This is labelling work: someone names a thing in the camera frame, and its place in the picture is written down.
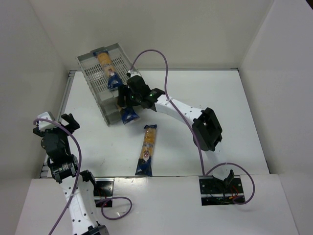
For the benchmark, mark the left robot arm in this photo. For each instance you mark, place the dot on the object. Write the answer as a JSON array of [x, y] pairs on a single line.
[[65, 168]]

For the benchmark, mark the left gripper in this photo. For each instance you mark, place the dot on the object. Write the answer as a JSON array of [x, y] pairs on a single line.
[[52, 129]]

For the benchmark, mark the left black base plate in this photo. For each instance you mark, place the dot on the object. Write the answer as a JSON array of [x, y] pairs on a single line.
[[103, 190]]

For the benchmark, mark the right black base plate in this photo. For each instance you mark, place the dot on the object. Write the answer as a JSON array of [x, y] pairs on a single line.
[[213, 195]]

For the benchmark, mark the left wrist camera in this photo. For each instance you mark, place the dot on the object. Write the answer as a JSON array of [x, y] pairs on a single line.
[[44, 121]]

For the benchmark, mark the spaghetti bag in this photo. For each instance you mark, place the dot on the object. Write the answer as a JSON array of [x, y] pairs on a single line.
[[144, 165], [105, 61], [128, 114]]

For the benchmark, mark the grey stacked tray shelf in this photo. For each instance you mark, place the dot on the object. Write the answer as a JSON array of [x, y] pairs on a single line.
[[98, 81]]

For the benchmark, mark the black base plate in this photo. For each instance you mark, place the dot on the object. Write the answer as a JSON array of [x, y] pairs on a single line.
[[213, 195], [103, 190]]

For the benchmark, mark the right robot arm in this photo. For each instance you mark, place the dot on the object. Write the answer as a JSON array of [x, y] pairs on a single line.
[[203, 124]]

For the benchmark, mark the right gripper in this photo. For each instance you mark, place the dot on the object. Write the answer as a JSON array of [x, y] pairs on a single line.
[[124, 97]]

